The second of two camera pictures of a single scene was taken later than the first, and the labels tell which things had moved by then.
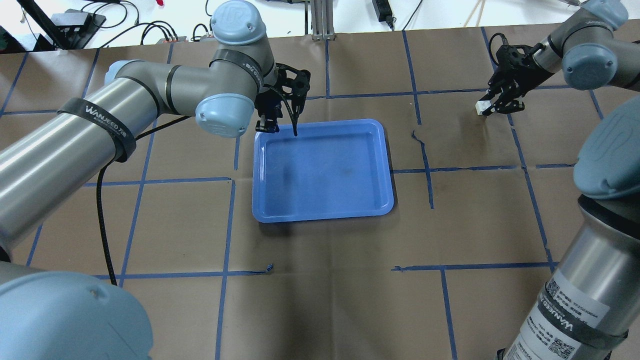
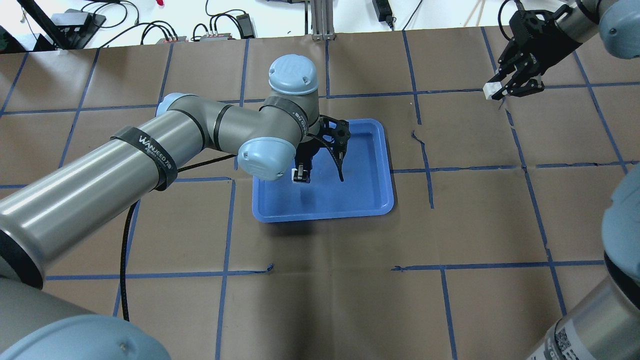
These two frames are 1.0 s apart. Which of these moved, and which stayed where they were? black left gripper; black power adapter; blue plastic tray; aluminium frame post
Moved: black left gripper
Stayed: blue plastic tray; aluminium frame post; black power adapter
